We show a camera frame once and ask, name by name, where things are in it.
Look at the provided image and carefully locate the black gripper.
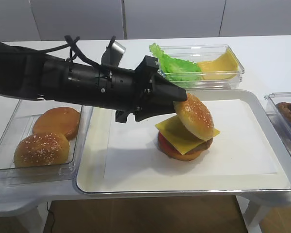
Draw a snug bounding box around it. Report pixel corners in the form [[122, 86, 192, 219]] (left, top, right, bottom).
[[97, 55, 187, 123]]

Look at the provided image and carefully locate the sesame bun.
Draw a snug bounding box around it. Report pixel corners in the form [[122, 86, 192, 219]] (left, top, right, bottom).
[[14, 132, 70, 167], [174, 94, 214, 141]]

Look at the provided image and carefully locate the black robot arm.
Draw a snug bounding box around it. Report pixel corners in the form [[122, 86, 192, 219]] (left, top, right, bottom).
[[0, 35, 187, 123]]

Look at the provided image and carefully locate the green lettuce leaf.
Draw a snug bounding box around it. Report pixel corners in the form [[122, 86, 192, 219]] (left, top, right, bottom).
[[149, 43, 203, 88]]

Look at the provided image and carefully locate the clear plastic lettuce cheese container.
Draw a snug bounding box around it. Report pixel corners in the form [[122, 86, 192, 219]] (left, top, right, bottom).
[[160, 44, 244, 89]]

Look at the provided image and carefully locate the yellow cheese slice on burger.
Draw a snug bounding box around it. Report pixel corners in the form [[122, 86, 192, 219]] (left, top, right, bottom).
[[154, 116, 221, 155]]

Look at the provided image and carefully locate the red tomato slice in stack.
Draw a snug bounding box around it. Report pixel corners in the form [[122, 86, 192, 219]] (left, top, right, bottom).
[[158, 132, 179, 156]]

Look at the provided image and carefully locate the bottom bun of burger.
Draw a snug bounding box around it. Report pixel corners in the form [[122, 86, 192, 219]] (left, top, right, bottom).
[[167, 152, 202, 161]]

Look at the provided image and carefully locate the brown burger patty in stack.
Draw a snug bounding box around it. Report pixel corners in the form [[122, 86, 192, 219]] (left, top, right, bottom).
[[185, 138, 213, 155]]

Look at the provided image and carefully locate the yellow cheese slice in container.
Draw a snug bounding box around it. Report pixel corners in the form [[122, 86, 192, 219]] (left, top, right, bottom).
[[197, 49, 238, 80]]

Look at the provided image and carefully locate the white metal serving tray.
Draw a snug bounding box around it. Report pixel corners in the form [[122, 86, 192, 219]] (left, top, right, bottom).
[[77, 90, 291, 195]]

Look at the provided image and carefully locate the plain bottom bun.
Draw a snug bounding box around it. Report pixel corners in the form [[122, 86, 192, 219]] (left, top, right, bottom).
[[32, 107, 81, 140]]

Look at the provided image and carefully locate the white paper sheet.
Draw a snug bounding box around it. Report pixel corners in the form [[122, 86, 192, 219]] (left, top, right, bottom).
[[105, 100, 278, 178]]

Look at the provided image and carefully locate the clear plastic bun container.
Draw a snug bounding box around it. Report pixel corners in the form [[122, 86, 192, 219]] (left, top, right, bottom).
[[0, 100, 93, 184]]

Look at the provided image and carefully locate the clear plastic patty tomato container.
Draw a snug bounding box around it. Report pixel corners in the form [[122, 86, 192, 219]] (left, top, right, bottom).
[[264, 92, 291, 156]]

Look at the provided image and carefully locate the white table leg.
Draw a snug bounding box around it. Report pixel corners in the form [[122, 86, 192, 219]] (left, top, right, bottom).
[[236, 196, 271, 233]]

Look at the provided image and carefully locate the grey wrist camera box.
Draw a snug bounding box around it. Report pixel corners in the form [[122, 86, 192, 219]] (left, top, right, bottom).
[[101, 36, 126, 67]]

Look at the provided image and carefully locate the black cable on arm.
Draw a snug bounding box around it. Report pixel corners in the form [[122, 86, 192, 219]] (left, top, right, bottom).
[[36, 35, 105, 68]]

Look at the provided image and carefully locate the black cable under table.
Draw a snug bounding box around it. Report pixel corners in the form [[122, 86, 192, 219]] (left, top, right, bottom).
[[46, 200, 56, 233]]

